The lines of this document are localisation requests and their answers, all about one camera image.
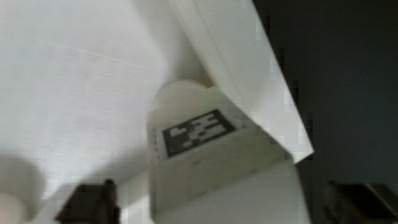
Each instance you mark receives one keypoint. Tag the white leg with tag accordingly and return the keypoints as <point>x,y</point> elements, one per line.
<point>220,174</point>

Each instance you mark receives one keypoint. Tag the white square tabletop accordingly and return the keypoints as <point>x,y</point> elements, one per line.
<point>92,52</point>

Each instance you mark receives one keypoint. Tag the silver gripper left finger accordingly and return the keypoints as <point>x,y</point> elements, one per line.
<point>90,205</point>

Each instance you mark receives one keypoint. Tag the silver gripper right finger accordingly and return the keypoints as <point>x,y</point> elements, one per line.
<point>360,203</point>

